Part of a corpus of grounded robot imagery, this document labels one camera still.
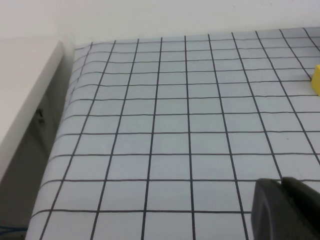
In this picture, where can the white side shelf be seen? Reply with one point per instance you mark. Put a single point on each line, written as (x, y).
(25, 87)

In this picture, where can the grey checkered tablecloth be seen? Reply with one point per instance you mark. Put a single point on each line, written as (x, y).
(175, 125)

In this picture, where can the yellow foam cube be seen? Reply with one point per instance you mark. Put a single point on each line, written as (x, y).
(316, 82)

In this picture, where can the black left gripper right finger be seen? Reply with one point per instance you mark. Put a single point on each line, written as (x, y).
(308, 212)

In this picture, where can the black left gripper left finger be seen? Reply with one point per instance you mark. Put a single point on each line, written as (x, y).
(272, 212)

